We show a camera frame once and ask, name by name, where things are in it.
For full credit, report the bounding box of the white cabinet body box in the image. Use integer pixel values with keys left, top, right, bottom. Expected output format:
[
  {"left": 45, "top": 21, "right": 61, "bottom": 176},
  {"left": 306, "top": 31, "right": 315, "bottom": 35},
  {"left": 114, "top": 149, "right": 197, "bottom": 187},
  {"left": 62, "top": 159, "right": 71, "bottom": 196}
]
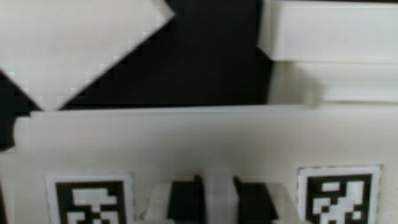
[{"left": 258, "top": 0, "right": 398, "bottom": 107}]

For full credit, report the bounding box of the white door panel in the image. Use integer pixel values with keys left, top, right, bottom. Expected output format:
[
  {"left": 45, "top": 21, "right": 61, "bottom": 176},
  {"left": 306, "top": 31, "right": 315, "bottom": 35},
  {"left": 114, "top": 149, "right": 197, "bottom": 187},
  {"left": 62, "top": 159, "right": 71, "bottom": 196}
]
[{"left": 0, "top": 105, "right": 398, "bottom": 224}]

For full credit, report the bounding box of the white marker sheet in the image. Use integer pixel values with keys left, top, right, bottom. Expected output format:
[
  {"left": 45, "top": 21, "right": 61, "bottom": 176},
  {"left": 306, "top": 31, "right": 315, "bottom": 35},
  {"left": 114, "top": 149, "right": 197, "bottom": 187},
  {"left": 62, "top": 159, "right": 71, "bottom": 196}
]
[{"left": 0, "top": 0, "right": 174, "bottom": 111}]

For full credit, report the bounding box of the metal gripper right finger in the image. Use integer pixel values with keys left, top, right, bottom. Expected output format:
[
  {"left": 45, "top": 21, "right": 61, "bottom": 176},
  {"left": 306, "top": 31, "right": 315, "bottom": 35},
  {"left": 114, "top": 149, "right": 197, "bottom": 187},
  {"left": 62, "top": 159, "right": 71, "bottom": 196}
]
[{"left": 233, "top": 177, "right": 279, "bottom": 224}]

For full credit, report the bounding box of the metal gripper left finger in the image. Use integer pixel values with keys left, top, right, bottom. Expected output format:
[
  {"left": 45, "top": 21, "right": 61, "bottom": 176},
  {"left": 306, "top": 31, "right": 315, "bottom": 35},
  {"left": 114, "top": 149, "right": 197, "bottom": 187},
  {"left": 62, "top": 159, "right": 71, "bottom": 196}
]
[{"left": 167, "top": 175, "right": 204, "bottom": 224}]

